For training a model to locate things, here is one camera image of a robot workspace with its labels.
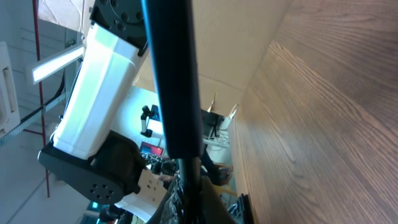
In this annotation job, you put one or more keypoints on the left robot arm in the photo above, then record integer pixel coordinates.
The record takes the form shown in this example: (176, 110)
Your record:
(84, 152)

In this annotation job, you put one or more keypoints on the smartphone with blue screen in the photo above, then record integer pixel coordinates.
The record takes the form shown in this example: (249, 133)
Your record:
(170, 30)

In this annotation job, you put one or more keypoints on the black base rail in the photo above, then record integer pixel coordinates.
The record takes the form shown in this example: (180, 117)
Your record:
(241, 210)

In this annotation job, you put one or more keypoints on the background computer monitor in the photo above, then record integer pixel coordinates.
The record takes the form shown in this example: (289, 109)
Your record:
(147, 148)

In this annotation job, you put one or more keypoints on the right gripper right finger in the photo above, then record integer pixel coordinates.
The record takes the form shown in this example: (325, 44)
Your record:
(213, 209)

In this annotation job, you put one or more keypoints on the ceiling light fixture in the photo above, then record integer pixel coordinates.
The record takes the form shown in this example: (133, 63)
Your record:
(38, 71)

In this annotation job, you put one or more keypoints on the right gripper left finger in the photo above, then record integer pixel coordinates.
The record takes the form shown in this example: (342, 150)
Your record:
(171, 208)

